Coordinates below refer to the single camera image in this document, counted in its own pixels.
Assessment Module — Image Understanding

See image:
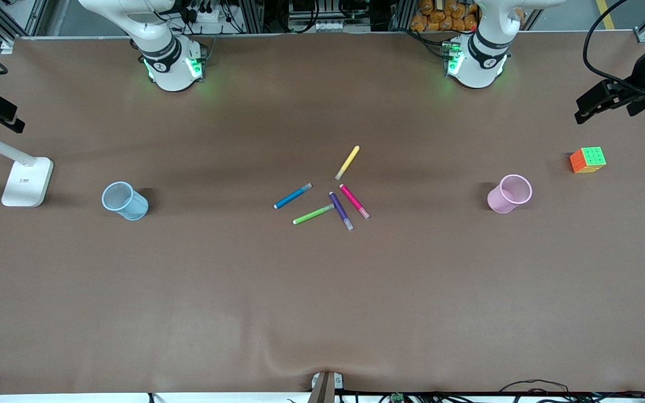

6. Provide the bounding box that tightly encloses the white power strip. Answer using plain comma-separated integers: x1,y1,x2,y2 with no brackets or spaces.
181,6,228,26

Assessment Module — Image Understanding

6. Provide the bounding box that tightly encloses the blue marker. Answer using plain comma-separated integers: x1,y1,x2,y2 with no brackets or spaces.
273,182,313,210

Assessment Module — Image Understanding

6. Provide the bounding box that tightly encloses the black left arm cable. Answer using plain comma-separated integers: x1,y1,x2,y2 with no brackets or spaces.
582,0,645,102

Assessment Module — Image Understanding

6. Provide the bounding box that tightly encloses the orange packets pile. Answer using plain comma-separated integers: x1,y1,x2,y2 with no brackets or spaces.
410,0,525,32

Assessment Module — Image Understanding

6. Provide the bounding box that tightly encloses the pink marker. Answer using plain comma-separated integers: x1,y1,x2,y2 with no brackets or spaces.
339,184,371,219

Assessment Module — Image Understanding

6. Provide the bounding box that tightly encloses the black looped floor cable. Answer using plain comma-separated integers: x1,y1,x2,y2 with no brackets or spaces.
499,379,571,396

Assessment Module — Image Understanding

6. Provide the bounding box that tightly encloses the light blue plastic cup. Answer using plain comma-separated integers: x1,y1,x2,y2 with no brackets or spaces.
101,181,149,221

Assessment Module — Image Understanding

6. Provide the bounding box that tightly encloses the yellow marker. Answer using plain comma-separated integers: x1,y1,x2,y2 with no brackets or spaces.
335,145,361,181

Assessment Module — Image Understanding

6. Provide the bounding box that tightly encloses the white desk lamp stand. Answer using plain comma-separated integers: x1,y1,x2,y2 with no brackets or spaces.
0,128,54,208

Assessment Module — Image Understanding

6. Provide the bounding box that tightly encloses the metal table edge bracket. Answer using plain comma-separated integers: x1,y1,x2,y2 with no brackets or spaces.
307,371,344,403

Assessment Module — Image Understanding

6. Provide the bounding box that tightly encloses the green marker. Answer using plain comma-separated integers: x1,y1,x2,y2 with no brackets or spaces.
292,204,335,226

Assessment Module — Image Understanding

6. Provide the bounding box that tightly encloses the pink plastic cup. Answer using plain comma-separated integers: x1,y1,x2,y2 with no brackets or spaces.
487,174,533,214

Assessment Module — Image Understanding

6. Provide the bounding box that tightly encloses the purple marker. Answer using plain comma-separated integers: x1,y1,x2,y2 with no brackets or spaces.
329,191,354,231

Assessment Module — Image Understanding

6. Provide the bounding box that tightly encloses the colourful puzzle cube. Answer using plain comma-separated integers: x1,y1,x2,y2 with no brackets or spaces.
569,147,607,174

